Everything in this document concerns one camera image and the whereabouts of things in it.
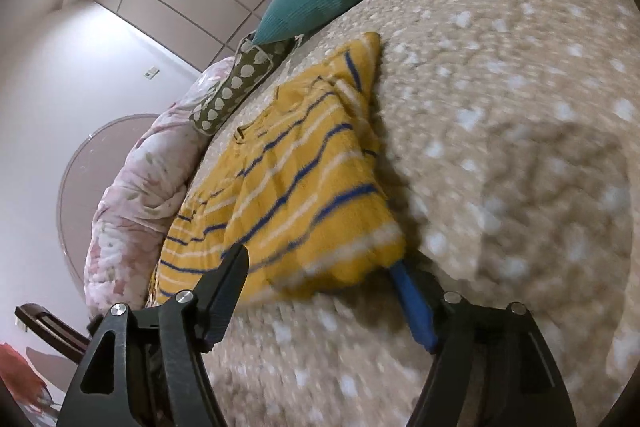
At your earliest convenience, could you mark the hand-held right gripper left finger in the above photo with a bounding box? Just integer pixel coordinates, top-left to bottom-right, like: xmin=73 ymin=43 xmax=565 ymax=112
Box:
xmin=55 ymin=244 xmax=250 ymax=427

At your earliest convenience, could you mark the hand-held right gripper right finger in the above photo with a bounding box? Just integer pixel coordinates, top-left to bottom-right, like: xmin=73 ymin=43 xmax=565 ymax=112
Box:
xmin=389 ymin=262 xmax=579 ymax=427

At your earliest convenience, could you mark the yellow striped sweater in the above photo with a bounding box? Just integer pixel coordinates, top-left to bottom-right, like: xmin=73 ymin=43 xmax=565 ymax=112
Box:
xmin=147 ymin=31 xmax=407 ymax=308

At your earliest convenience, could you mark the pink floral duvet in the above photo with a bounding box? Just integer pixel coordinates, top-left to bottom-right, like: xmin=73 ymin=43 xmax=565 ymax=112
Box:
xmin=82 ymin=57 xmax=236 ymax=315

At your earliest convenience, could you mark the dark wooden chair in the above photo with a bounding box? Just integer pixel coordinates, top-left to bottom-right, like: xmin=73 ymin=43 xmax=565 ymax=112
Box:
xmin=14 ymin=303 xmax=93 ymax=365

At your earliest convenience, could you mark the olive shell print pillow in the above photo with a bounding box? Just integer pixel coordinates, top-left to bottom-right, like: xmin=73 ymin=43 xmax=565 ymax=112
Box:
xmin=189 ymin=32 xmax=303 ymax=136

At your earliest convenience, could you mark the beige dotted quilted blanket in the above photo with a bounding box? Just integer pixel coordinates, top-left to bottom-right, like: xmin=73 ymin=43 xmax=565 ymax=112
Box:
xmin=145 ymin=0 xmax=640 ymax=427

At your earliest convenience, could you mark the red cloth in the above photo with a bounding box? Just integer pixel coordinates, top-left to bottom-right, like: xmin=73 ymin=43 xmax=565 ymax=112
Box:
xmin=0 ymin=342 xmax=48 ymax=408

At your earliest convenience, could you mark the arched wall panel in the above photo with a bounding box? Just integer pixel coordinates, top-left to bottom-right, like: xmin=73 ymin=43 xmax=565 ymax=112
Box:
xmin=57 ymin=113 xmax=161 ymax=293

